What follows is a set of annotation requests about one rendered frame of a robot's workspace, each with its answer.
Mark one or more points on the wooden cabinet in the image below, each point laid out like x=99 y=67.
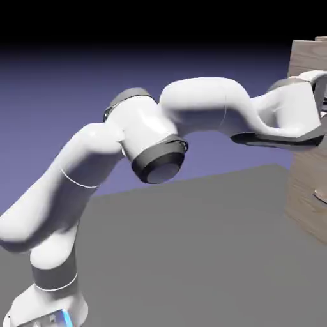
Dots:
x=321 y=38

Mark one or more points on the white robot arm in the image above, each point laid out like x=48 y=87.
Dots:
x=194 y=107

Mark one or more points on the wooden drawer front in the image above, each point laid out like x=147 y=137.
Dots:
x=301 y=207
x=306 y=58

